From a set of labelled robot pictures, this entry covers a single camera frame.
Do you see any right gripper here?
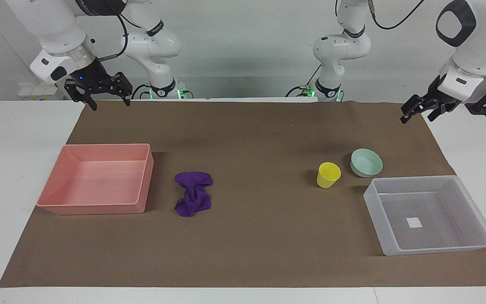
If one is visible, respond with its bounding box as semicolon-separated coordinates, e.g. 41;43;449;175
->
64;58;133;111

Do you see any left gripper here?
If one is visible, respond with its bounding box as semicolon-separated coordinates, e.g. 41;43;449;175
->
400;74;461;125

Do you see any white box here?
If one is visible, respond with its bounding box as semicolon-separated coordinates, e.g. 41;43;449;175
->
18;82;65;101

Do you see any pink plastic box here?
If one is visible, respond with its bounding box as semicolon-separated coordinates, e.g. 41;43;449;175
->
36;144;155;216

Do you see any clear plastic box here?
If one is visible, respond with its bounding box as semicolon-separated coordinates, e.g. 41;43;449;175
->
363;175;486;257

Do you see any pale green bowl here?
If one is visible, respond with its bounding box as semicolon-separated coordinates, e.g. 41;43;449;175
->
350;148;383;178

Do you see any yellow plastic cup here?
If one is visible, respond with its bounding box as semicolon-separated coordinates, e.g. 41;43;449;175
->
316;162;342;189

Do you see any purple crumpled cloth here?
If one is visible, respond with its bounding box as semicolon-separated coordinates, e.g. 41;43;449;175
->
174;171;213;218

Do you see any black cable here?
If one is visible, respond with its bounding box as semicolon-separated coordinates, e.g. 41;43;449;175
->
368;0;426;31
98;14;130;62
285;64;324;98
130;83;153;100

